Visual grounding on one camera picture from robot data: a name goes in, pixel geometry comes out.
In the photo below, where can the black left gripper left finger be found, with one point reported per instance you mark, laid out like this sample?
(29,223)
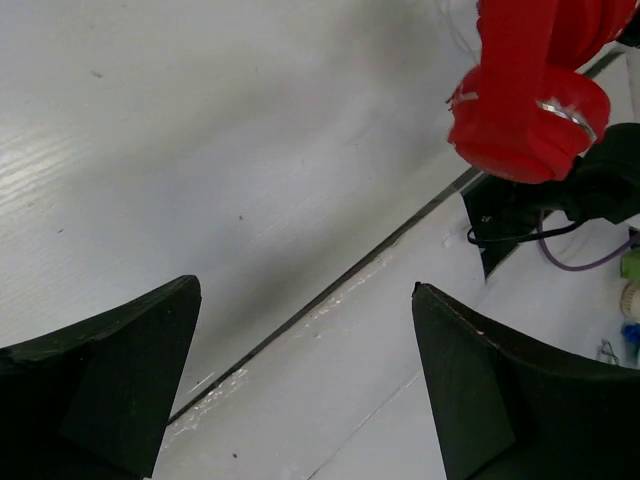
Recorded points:
(92,400)

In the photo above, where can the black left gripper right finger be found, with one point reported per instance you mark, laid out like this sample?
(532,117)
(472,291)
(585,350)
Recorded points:
(507,406)

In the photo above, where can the red headphones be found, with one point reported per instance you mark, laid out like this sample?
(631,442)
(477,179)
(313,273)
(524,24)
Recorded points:
(525,112)

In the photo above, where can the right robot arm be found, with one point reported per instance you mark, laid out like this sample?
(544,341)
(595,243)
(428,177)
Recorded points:
(602,185)

